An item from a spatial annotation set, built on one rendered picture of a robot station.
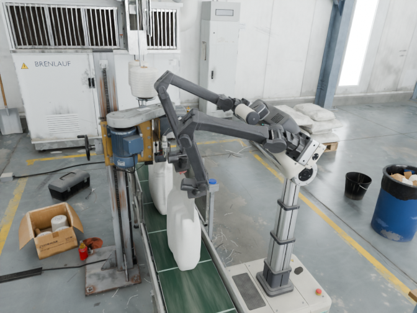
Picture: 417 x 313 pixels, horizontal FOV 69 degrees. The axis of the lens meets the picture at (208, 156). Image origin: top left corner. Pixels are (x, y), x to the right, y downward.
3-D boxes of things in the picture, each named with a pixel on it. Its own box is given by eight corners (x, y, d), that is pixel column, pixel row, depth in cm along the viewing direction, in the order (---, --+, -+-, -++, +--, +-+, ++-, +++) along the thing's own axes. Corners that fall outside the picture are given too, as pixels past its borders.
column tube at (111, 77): (133, 267, 258) (113, 52, 184) (118, 271, 254) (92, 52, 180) (131, 258, 268) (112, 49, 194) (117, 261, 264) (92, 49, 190)
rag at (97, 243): (103, 251, 277) (102, 247, 276) (81, 254, 271) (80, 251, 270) (102, 235, 295) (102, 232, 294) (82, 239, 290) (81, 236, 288)
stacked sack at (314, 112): (336, 121, 489) (339, 112, 483) (314, 123, 476) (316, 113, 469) (311, 109, 546) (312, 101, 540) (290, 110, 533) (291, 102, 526)
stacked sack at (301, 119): (315, 126, 464) (317, 117, 457) (277, 130, 443) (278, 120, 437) (299, 117, 500) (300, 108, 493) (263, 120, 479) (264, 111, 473)
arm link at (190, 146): (190, 136, 120) (190, 116, 126) (175, 138, 121) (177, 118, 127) (210, 190, 154) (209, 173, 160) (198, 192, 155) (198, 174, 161)
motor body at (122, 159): (139, 168, 193) (137, 131, 182) (115, 171, 188) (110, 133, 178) (136, 158, 206) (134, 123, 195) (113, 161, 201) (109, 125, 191)
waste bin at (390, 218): (430, 239, 308) (455, 183, 281) (392, 249, 292) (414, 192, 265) (391, 212, 349) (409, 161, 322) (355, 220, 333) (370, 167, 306)
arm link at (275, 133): (295, 144, 128) (293, 135, 131) (278, 135, 123) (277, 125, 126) (278, 154, 134) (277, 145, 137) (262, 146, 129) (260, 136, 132)
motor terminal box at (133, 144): (144, 154, 186) (143, 137, 182) (130, 159, 180) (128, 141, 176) (137, 150, 192) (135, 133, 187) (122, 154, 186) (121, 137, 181)
